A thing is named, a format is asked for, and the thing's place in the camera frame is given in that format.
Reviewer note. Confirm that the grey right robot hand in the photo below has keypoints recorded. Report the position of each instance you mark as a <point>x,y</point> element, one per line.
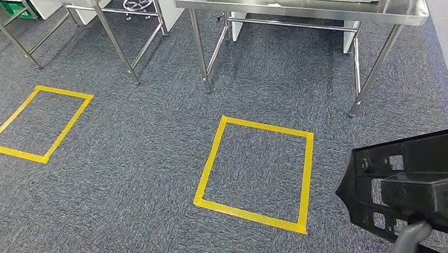
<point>408,243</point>

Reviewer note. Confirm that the black plastic plate frame part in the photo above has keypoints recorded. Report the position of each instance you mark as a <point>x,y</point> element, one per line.
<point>429,152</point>

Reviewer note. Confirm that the stainless steel workbench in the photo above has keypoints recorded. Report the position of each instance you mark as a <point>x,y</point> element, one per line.
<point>400,8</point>

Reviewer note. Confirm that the yellow floor tape square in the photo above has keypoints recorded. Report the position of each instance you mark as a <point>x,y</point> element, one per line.
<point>256,216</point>

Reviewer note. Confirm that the white furniture support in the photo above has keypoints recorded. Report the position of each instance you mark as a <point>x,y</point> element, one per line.
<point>351,37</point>
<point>239,27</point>

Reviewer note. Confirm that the chrome stool base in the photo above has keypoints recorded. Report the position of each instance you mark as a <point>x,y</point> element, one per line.
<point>138,5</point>

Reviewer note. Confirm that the green plastic crate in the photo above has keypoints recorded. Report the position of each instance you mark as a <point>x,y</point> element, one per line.
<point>15,8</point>

